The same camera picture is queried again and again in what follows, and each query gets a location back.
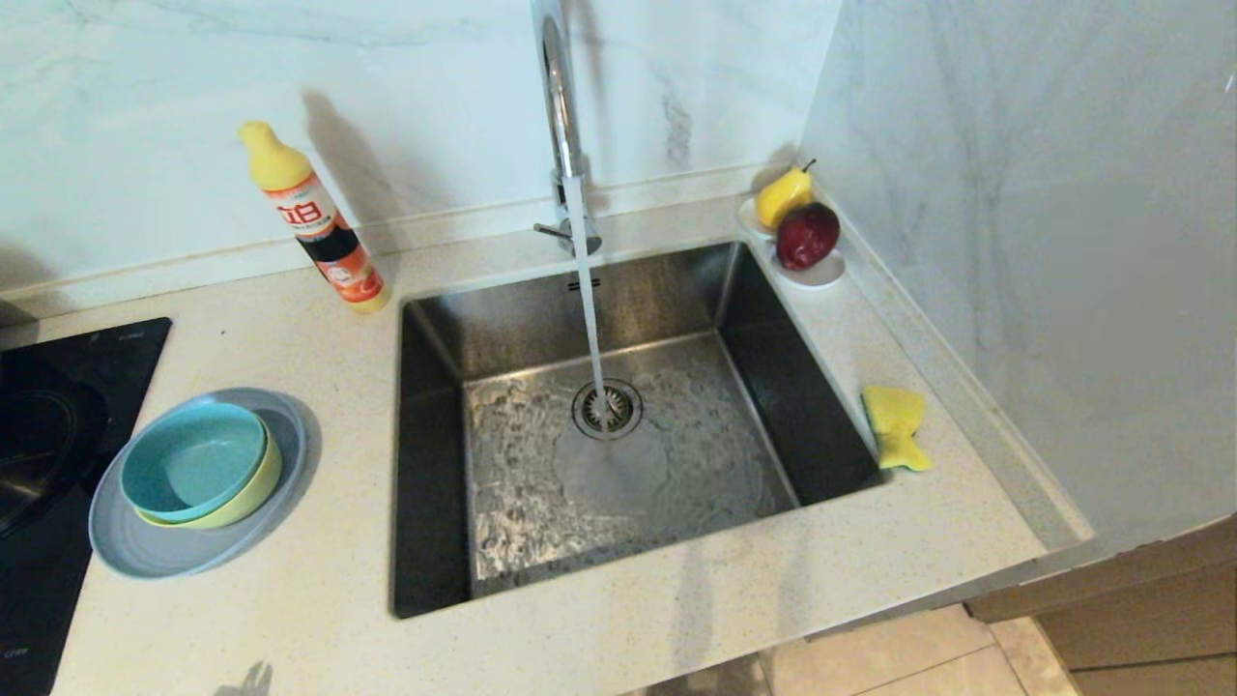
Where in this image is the chrome faucet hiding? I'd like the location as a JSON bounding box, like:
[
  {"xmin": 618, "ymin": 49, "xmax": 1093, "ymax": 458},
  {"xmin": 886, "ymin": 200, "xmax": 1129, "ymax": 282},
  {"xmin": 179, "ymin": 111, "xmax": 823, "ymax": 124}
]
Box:
[{"xmin": 530, "ymin": 0, "xmax": 603, "ymax": 257}]

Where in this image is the yellow sponge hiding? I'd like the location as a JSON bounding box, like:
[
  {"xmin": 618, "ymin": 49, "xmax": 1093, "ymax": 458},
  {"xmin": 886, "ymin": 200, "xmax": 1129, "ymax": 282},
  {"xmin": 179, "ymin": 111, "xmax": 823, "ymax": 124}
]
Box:
[{"xmin": 861, "ymin": 386, "xmax": 935, "ymax": 473}]

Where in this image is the orange dish soap bottle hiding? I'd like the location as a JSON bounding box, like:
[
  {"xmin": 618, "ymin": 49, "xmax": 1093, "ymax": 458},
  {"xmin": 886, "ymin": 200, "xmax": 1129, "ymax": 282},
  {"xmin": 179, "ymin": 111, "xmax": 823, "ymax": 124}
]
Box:
[{"xmin": 240, "ymin": 121, "xmax": 391, "ymax": 313}]

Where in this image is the teal bowl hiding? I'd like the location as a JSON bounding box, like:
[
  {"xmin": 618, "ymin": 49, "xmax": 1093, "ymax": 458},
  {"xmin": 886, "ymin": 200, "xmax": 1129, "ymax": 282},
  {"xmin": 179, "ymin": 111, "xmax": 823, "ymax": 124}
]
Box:
[{"xmin": 120, "ymin": 402, "xmax": 269, "ymax": 524}]

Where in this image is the metal sink drain strainer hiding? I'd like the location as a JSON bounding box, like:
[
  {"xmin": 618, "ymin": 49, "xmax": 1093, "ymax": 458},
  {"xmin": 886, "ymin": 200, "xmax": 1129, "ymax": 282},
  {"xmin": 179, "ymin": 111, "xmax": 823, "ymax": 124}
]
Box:
[{"xmin": 571, "ymin": 378, "xmax": 645, "ymax": 442}]

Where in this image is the stainless steel sink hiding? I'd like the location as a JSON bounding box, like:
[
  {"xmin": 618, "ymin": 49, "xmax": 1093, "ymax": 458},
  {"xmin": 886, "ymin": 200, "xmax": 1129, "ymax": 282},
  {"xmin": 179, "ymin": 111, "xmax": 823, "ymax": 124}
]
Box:
[{"xmin": 389, "ymin": 239, "xmax": 885, "ymax": 620}]

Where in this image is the running water stream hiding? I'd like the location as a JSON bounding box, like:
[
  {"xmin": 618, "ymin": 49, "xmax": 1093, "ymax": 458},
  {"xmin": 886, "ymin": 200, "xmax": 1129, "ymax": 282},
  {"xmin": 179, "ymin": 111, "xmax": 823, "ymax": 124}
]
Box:
[{"xmin": 563, "ymin": 174, "xmax": 619, "ymax": 436}]

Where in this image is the small white fruit dish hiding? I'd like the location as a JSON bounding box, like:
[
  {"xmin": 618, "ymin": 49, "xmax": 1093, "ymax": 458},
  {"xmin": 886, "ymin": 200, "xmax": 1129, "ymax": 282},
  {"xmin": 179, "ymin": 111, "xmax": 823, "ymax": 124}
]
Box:
[{"xmin": 738, "ymin": 196, "xmax": 848, "ymax": 290}]

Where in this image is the dark red apple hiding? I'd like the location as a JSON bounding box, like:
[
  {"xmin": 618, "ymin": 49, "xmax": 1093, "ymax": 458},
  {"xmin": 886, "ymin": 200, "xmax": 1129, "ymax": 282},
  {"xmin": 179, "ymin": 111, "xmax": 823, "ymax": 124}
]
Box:
[{"xmin": 775, "ymin": 202, "xmax": 842, "ymax": 272}]

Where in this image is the yellow pear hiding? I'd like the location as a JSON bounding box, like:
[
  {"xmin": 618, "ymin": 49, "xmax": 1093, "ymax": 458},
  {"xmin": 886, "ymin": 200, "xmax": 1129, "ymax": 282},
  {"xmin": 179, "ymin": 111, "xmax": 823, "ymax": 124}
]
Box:
[{"xmin": 755, "ymin": 159, "xmax": 818, "ymax": 231}]

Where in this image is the yellow-green bowl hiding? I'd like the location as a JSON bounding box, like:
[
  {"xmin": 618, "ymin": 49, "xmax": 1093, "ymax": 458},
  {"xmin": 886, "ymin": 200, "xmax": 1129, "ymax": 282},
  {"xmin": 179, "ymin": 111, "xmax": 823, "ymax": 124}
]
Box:
[{"xmin": 137, "ymin": 425, "xmax": 284, "ymax": 530}]

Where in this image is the gray plate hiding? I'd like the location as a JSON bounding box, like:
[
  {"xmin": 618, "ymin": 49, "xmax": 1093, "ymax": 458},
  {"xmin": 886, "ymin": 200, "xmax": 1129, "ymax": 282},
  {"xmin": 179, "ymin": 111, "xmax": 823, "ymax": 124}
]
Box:
[{"xmin": 89, "ymin": 387, "xmax": 310, "ymax": 579}]

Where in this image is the black induction cooktop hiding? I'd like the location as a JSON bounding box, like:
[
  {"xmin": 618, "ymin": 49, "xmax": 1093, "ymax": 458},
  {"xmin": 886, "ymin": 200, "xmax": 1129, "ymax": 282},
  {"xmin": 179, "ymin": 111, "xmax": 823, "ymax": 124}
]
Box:
[{"xmin": 0, "ymin": 317, "xmax": 173, "ymax": 696}]

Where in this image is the light wooden cabinet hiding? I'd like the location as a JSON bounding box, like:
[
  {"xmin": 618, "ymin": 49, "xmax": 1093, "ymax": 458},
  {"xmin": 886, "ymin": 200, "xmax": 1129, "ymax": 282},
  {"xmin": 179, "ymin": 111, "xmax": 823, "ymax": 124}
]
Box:
[{"xmin": 966, "ymin": 517, "xmax": 1237, "ymax": 696}]

